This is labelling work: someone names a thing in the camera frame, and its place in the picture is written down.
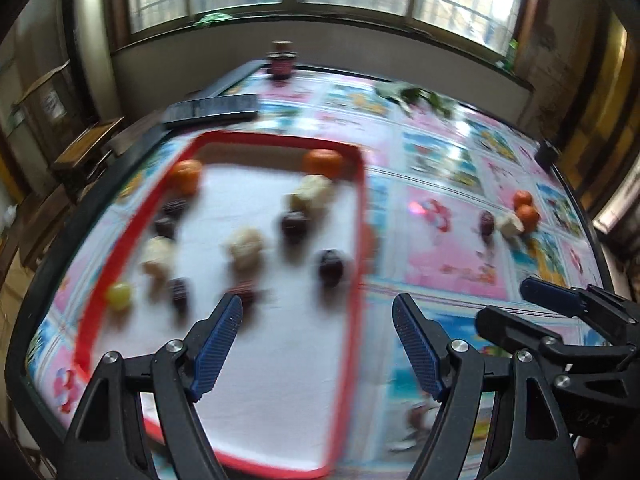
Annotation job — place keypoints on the green leaf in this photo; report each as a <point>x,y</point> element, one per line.
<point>395,92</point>
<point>437,102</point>

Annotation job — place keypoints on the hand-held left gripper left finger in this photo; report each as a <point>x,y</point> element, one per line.
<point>220,345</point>

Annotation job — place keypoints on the small black box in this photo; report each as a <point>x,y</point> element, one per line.
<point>545,155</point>

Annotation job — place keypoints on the dark glass bottle with cork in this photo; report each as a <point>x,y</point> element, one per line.
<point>282,60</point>

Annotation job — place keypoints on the peeled sugarcane piece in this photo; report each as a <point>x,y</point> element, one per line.
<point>310,192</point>
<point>509,223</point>
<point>157,256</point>
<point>246,249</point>

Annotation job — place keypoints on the green bottle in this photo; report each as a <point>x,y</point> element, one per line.
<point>511,52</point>

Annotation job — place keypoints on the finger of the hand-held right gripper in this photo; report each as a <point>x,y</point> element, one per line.
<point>550,294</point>
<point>505,327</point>

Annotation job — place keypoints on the red rimmed white tray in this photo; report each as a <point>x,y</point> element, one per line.
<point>280,360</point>

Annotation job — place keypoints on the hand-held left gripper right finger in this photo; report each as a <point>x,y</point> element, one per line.
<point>417,345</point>

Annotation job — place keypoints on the green cloth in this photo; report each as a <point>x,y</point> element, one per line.
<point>212,18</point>

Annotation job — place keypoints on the orange tangerine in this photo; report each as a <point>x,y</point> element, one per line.
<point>522,196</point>
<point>322,161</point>
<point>529,217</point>
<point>186,176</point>

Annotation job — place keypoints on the black smartphone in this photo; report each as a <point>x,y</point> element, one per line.
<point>215,109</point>

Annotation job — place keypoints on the yellow-green grape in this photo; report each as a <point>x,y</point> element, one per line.
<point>119,294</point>

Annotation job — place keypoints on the wooden chair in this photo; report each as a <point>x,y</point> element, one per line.
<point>85,147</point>

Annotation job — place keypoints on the wooden wall shelf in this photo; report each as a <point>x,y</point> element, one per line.
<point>45,85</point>

